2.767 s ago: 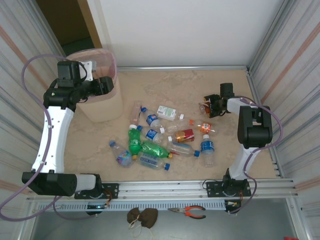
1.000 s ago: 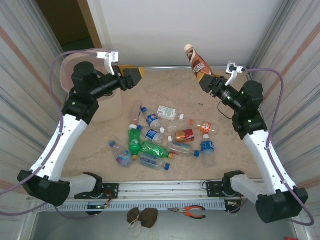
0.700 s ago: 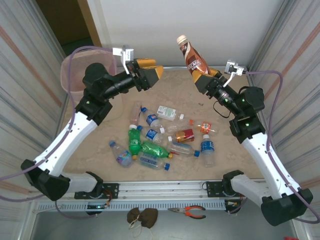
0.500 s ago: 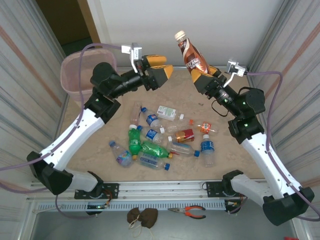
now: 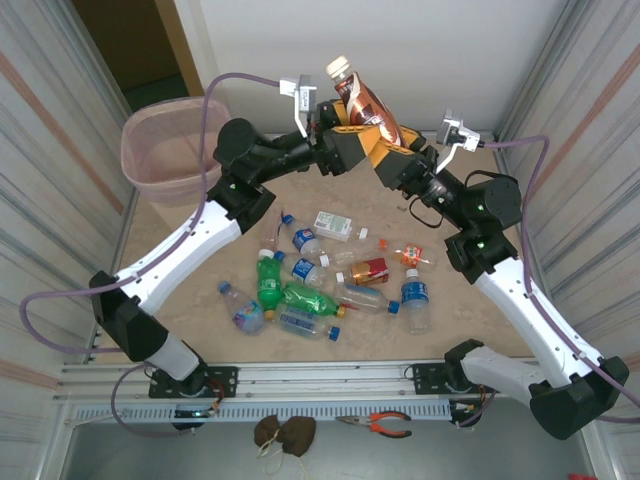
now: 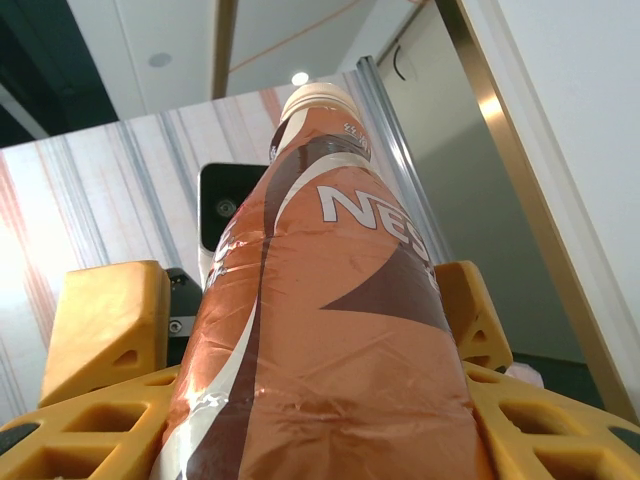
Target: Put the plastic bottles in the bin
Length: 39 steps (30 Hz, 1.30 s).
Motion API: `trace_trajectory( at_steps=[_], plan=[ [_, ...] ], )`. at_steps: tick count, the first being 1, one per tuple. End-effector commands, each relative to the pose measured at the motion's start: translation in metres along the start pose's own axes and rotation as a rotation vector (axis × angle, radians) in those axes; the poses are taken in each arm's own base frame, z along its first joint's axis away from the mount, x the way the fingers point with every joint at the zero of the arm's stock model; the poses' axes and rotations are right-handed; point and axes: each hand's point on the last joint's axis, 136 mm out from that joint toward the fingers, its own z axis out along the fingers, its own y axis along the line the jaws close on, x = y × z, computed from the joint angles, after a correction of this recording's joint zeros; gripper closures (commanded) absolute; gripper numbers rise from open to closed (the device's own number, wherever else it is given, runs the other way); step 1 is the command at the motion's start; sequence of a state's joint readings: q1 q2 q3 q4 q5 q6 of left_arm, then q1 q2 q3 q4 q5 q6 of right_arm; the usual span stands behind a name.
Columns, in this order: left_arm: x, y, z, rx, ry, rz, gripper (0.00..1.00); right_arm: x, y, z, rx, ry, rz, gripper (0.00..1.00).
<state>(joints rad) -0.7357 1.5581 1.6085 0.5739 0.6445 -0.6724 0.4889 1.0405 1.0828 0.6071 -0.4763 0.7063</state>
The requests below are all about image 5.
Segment brown coffee bottle cream cap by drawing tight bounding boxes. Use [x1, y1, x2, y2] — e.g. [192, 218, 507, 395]
[325, 54, 409, 150]

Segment white green label bottle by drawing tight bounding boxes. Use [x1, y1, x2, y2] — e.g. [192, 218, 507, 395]
[313, 210, 370, 244]

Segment clear pinkish plastic bottle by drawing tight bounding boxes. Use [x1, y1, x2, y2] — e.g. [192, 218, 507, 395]
[258, 208, 285, 250]

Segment orange label bottle orange cap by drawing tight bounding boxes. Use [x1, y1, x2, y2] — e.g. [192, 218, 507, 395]
[377, 238, 438, 270]

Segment red gold label bottle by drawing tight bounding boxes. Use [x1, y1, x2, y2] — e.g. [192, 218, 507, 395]
[334, 256, 391, 287]

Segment clear Pepsi bottle blue cap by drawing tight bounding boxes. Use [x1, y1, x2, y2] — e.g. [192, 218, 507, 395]
[281, 213, 329, 256]
[272, 249, 332, 290]

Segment blue label water bottle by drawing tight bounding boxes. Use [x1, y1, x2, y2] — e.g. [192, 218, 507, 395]
[399, 267, 433, 336]

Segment green soda bottle yellow cap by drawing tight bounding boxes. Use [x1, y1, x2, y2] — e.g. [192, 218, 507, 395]
[255, 248, 282, 322]
[280, 281, 348, 320]

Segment purple label bottle blue cap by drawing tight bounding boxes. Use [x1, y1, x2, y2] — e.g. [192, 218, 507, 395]
[216, 280, 267, 336]

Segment beige slotted plastic bin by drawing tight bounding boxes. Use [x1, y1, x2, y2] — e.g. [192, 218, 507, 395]
[119, 97, 232, 205]

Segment clear bottle white cap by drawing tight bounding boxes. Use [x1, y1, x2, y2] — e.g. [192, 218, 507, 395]
[319, 238, 382, 267]

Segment pale blue label bottle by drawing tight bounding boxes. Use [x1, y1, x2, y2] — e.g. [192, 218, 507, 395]
[273, 304, 343, 343]

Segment brown cloth pouch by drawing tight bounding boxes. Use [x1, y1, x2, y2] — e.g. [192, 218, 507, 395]
[253, 415, 285, 450]
[279, 414, 318, 459]

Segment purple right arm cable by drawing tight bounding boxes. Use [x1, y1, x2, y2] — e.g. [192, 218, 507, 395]
[477, 135, 640, 426]

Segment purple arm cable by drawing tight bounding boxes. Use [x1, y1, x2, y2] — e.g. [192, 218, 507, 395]
[18, 72, 282, 440]
[477, 135, 640, 426]

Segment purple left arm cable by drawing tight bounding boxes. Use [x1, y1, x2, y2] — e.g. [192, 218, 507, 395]
[18, 72, 282, 440]

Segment wooden door frame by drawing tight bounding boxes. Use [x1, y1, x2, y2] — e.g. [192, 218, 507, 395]
[152, 0, 207, 99]

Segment aluminium mounting rail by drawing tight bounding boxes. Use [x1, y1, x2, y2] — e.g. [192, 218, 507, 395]
[54, 359, 539, 404]

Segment orange handled pliers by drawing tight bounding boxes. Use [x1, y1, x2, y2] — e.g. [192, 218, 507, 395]
[334, 410, 414, 440]

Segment white slotted cable duct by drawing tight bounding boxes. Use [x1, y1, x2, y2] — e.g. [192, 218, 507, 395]
[69, 401, 484, 425]

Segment beige pouch string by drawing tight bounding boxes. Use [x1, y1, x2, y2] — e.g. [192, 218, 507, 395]
[256, 432, 310, 476]

